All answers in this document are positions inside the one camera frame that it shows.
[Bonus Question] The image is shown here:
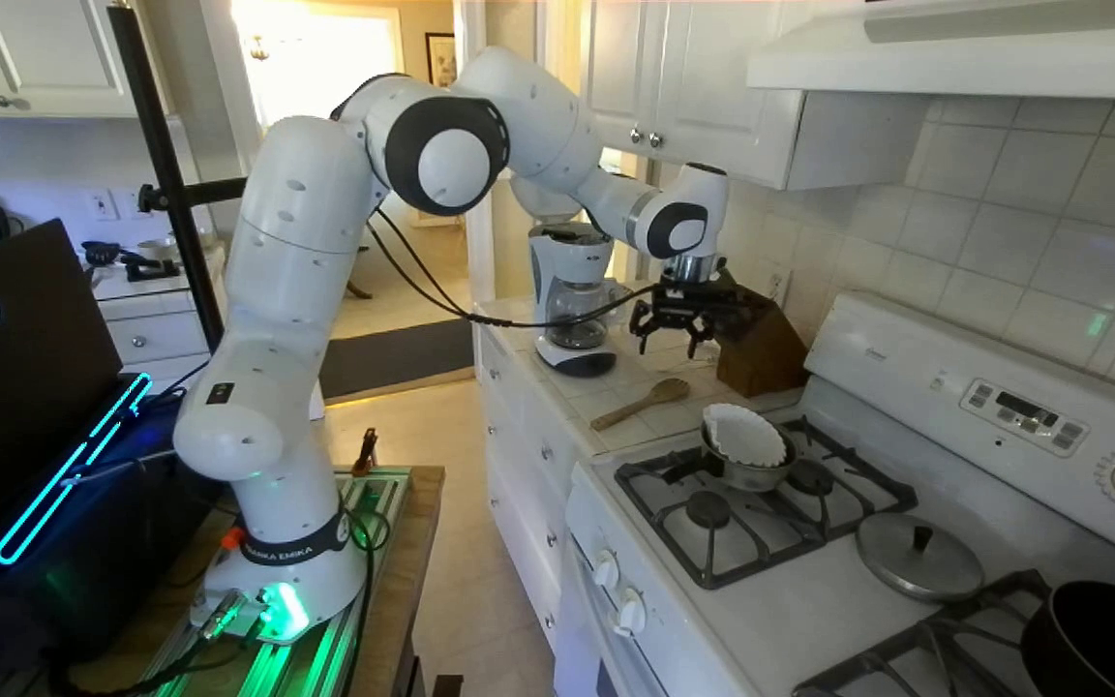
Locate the white drawer cabinet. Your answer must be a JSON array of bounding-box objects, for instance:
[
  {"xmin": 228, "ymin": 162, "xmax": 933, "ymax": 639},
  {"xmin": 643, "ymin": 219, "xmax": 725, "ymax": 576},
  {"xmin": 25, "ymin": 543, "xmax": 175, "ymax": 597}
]
[{"xmin": 88, "ymin": 264, "xmax": 219, "ymax": 392}]

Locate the green-lit robot base plate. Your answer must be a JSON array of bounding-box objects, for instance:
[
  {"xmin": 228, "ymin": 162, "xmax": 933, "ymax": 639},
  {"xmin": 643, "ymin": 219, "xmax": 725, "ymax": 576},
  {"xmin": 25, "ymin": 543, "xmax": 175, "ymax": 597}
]
[{"xmin": 156, "ymin": 468, "xmax": 413, "ymax": 697}]

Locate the black equipment box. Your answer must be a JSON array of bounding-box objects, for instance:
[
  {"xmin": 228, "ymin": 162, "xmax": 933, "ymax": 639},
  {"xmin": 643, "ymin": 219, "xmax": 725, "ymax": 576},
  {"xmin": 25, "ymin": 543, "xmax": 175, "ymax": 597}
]
[{"xmin": 0, "ymin": 384, "xmax": 234, "ymax": 672}]

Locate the wooden knife block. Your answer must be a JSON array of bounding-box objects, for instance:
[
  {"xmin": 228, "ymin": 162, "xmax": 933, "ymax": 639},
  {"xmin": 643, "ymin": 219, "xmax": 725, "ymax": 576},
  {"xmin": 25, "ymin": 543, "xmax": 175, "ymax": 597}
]
[{"xmin": 708, "ymin": 287, "xmax": 810, "ymax": 398}]

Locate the white coffee maker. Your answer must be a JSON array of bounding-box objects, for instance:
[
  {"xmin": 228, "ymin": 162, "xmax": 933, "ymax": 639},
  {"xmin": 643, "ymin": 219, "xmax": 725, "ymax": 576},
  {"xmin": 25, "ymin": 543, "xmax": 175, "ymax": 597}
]
[{"xmin": 527, "ymin": 226, "xmax": 625, "ymax": 379}]

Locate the silver pot lid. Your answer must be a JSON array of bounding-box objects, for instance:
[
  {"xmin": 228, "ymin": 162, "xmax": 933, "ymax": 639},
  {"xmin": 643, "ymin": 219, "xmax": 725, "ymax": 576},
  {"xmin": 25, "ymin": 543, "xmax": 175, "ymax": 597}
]
[{"xmin": 854, "ymin": 510, "xmax": 989, "ymax": 610}]

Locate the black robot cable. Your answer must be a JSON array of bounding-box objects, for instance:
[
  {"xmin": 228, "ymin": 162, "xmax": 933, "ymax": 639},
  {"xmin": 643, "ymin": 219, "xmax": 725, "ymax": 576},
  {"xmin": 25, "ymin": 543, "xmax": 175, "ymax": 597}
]
[{"xmin": 365, "ymin": 206, "xmax": 670, "ymax": 336}]

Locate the white range hood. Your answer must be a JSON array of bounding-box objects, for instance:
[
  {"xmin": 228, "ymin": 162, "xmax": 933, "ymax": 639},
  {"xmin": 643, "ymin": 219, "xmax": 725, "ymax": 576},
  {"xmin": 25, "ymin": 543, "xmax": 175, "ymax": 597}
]
[{"xmin": 742, "ymin": 0, "xmax": 1115, "ymax": 105}]

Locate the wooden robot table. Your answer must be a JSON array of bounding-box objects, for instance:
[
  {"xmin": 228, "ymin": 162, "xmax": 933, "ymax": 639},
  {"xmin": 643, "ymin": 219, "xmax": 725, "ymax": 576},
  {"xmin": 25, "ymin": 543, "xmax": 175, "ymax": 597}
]
[{"xmin": 67, "ymin": 460, "xmax": 450, "ymax": 697}]

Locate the white upper cabinet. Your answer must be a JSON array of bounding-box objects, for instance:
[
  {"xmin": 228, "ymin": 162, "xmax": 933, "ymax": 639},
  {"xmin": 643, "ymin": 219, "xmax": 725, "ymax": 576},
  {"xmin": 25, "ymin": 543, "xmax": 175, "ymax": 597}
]
[
  {"xmin": 578, "ymin": 0, "xmax": 929, "ymax": 193},
  {"xmin": 0, "ymin": 0, "xmax": 142, "ymax": 126}
]

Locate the dark floor rug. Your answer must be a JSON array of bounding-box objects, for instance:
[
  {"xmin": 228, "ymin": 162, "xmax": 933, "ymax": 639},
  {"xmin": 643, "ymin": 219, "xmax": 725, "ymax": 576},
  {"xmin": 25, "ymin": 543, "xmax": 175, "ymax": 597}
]
[{"xmin": 316, "ymin": 317, "xmax": 475, "ymax": 403}]

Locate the small black clamp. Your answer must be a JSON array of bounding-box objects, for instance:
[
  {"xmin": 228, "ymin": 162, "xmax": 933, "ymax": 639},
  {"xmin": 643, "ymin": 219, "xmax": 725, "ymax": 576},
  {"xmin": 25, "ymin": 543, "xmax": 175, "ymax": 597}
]
[{"xmin": 352, "ymin": 427, "xmax": 385, "ymax": 478}]

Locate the dark stove burner grate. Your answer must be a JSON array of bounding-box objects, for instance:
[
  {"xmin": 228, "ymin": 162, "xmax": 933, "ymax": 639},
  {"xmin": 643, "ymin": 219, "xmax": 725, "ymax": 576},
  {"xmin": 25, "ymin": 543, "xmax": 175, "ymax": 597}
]
[{"xmin": 795, "ymin": 568, "xmax": 1065, "ymax": 697}]

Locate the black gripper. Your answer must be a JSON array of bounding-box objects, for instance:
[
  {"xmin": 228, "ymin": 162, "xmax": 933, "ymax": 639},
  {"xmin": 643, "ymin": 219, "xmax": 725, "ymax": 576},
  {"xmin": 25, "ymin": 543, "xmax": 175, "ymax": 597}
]
[{"xmin": 630, "ymin": 260, "xmax": 750, "ymax": 365}]

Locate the black camera stand pole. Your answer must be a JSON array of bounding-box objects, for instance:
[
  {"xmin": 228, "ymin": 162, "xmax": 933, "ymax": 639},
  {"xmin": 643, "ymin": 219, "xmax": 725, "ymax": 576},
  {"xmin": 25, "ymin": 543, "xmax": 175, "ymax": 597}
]
[{"xmin": 105, "ymin": 4, "xmax": 253, "ymax": 356}]

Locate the framed wall picture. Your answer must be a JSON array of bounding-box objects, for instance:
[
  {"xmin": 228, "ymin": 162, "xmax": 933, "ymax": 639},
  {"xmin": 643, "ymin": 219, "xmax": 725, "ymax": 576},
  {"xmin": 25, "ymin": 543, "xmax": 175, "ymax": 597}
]
[{"xmin": 423, "ymin": 33, "xmax": 461, "ymax": 90}]

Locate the white lower counter cabinet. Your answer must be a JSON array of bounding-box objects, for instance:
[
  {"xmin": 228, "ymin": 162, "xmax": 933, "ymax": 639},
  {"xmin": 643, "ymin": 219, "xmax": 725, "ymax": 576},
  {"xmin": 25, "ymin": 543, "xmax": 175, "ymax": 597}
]
[{"xmin": 471, "ymin": 321, "xmax": 588, "ymax": 652}]

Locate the dark metal handle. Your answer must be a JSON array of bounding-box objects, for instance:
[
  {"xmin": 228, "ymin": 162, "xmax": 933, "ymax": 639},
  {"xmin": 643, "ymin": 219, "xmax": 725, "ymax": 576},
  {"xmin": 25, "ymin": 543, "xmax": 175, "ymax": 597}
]
[{"xmin": 612, "ymin": 417, "xmax": 918, "ymax": 593}]

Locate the black cooking pot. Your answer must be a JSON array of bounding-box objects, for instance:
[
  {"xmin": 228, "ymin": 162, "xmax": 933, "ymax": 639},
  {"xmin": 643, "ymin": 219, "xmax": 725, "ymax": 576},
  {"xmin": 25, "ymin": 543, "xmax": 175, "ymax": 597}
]
[{"xmin": 1017, "ymin": 576, "xmax": 1115, "ymax": 697}]

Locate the black laptop with blue light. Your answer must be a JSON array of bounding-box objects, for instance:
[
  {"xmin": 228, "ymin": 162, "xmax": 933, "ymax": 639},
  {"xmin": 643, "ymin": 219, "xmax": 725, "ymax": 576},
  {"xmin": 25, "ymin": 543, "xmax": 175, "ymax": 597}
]
[{"xmin": 0, "ymin": 219, "xmax": 156, "ymax": 574}]

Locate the wooden spoon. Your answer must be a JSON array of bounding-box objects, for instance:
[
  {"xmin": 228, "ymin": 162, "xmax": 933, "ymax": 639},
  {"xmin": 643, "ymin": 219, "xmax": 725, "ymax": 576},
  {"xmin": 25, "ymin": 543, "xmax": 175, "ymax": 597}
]
[{"xmin": 588, "ymin": 375, "xmax": 692, "ymax": 434}]

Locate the white gas stove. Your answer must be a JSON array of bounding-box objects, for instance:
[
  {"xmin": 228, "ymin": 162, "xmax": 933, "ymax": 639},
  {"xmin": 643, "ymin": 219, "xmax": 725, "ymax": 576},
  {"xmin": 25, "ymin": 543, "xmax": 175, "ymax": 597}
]
[{"xmin": 552, "ymin": 287, "xmax": 1115, "ymax": 697}]

